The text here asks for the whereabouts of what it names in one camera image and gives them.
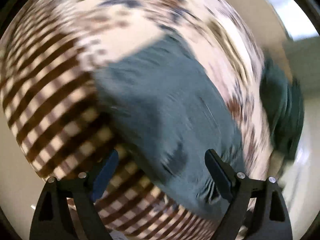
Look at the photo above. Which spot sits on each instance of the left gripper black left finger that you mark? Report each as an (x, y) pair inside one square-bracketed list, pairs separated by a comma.
[(52, 218)]

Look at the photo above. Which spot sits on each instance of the blue denim jeans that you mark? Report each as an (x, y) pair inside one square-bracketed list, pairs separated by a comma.
[(169, 114)]

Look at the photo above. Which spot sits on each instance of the dark green plush blanket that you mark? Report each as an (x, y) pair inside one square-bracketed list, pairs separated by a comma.
[(282, 100)]

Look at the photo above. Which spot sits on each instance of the floral bed blanket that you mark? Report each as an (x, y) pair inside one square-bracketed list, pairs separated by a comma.
[(49, 52)]

